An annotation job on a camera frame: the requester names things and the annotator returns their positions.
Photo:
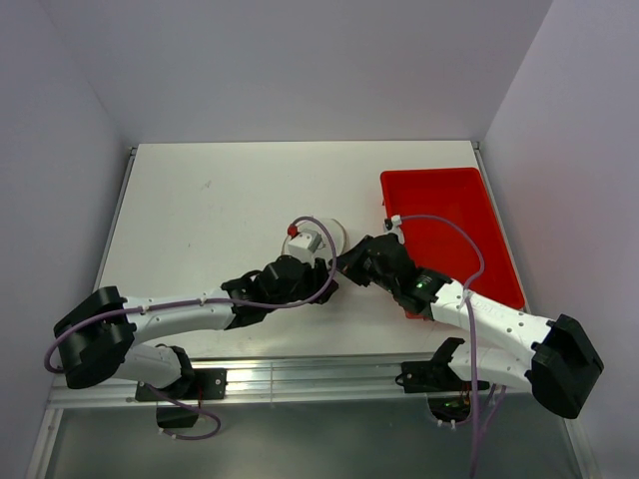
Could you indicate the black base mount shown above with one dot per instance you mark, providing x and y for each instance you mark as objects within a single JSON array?
[
  {"x": 180, "y": 408},
  {"x": 449, "y": 397}
]

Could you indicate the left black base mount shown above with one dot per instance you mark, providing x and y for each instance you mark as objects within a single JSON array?
[{"x": 180, "y": 408}]

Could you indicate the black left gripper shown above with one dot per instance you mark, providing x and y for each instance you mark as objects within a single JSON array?
[{"x": 318, "y": 276}]

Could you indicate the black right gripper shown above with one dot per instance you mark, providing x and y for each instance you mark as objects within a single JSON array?
[{"x": 349, "y": 263}]

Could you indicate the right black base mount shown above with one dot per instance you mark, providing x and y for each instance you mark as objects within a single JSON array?
[{"x": 449, "y": 397}]

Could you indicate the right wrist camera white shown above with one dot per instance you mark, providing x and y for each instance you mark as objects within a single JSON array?
[{"x": 392, "y": 226}]

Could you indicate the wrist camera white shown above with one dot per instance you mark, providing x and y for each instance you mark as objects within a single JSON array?
[
  {"x": 392, "y": 226},
  {"x": 303, "y": 242}
]

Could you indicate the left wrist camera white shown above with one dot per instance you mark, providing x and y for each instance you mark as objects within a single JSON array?
[{"x": 303, "y": 242}]

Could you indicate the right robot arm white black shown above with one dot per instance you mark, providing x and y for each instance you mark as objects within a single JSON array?
[{"x": 553, "y": 360}]

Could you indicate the aluminium frame rail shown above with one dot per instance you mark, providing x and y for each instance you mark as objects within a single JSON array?
[{"x": 302, "y": 379}]

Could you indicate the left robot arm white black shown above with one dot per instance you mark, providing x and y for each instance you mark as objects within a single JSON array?
[{"x": 107, "y": 335}]

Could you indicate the red plastic tray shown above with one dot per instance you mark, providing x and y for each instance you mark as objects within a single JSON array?
[{"x": 460, "y": 196}]

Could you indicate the white mesh laundry bag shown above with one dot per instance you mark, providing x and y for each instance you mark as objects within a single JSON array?
[{"x": 333, "y": 234}]

